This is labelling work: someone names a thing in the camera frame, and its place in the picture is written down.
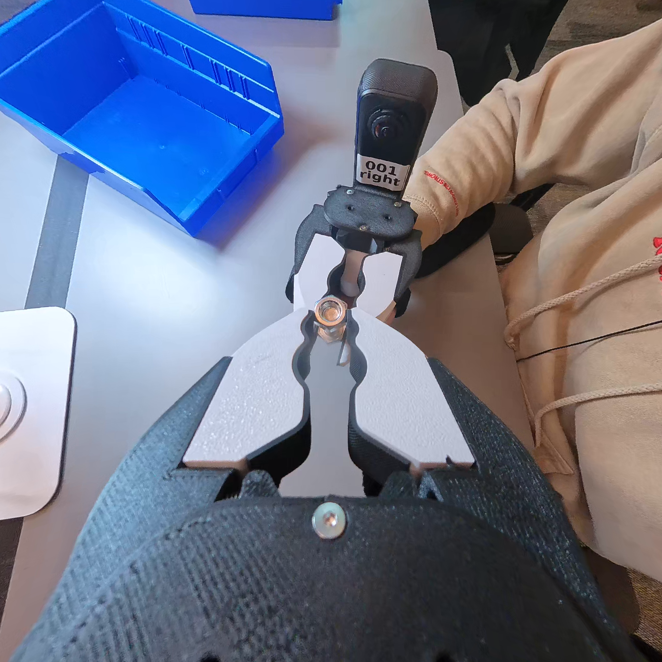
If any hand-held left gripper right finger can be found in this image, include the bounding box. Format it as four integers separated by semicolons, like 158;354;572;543
345;314;478;478

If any steel hex nut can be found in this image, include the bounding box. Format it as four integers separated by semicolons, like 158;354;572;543
314;295;348;334

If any blue plastic bin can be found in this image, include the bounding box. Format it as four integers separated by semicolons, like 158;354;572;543
190;0;343;21
0;0;285;239

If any white document stand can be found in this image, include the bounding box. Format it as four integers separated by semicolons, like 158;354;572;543
0;308;77;521

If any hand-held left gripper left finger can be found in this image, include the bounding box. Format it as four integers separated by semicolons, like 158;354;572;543
182;309;315;480

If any black wrist rest pad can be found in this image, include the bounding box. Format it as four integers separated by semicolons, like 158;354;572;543
414;202;497;280

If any person's right forearm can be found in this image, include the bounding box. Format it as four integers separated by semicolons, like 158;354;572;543
402;47;662;244

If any thin black cable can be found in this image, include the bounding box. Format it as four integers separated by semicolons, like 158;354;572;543
515;317;662;365

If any person's torso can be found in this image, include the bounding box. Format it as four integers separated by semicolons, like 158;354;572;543
497;21;662;585

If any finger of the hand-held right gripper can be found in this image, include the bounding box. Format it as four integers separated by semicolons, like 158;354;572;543
356;248;407;322
291;238;350;311

